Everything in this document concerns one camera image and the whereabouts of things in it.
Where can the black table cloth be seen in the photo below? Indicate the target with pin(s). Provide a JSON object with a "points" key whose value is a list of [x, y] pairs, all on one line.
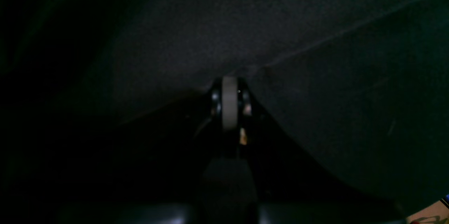
{"points": [[105, 112]]}

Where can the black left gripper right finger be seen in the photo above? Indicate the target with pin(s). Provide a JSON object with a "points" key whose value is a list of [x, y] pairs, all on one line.
{"points": [[236, 109]]}

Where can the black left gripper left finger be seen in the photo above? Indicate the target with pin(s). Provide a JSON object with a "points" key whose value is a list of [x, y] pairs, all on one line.
{"points": [[216, 103]]}

